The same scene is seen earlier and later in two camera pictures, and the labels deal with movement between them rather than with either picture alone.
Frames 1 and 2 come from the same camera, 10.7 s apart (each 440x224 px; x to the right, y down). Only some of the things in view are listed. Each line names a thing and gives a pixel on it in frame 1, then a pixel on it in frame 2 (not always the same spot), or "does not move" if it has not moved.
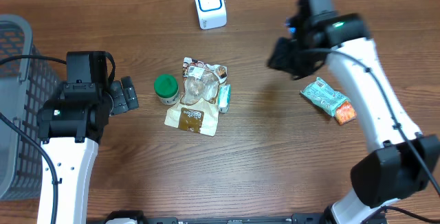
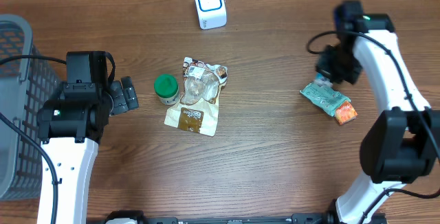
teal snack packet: [324, 97] does not move
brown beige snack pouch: [197, 110] does not move
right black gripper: [278, 60] -> [322, 66]
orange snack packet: [345, 113] does not move
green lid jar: [166, 88] does not move
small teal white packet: [225, 93] -> [322, 80]
